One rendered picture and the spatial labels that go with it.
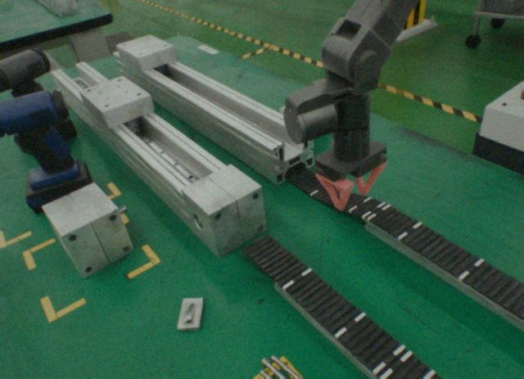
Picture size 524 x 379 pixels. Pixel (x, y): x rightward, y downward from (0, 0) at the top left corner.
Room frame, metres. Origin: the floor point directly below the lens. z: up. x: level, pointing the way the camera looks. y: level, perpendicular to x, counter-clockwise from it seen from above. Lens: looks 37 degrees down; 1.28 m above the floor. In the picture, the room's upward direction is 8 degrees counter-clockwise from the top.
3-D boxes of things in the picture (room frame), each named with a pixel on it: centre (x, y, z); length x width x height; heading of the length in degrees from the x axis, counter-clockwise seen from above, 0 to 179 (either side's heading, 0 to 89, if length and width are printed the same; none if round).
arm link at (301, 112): (0.56, -0.11, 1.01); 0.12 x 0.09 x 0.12; 110
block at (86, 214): (0.56, 0.28, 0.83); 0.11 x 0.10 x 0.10; 124
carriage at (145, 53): (1.25, 0.28, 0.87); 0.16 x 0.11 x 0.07; 32
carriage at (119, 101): (0.94, 0.30, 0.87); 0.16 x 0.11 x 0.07; 32
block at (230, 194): (0.57, 0.05, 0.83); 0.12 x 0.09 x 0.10; 122
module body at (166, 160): (0.94, 0.30, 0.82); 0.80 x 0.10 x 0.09; 32
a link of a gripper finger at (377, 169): (0.58, -0.16, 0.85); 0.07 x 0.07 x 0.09; 34
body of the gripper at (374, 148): (0.57, -0.15, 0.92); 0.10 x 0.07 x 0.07; 124
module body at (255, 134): (1.04, 0.14, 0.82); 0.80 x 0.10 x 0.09; 32
